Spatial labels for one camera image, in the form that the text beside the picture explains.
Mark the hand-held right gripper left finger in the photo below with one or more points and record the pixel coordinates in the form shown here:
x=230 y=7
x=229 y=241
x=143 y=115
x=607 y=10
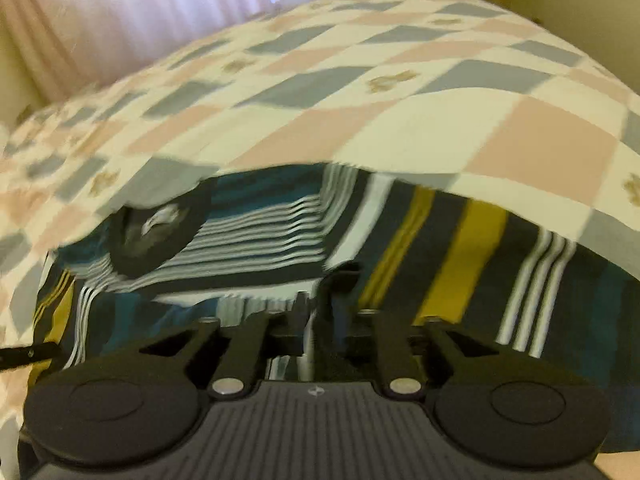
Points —
x=300 y=325

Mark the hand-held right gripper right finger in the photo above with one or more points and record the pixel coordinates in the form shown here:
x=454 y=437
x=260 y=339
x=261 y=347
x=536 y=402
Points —
x=340 y=320

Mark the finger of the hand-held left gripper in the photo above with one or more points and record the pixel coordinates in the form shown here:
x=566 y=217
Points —
x=25 y=355

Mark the dark striped shirt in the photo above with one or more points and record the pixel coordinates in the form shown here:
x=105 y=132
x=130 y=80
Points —
x=450 y=270

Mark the checkered quilt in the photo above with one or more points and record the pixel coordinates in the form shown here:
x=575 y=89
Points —
x=350 y=110

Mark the pale pink curtain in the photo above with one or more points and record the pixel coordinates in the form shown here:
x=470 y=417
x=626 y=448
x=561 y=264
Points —
x=125 y=10

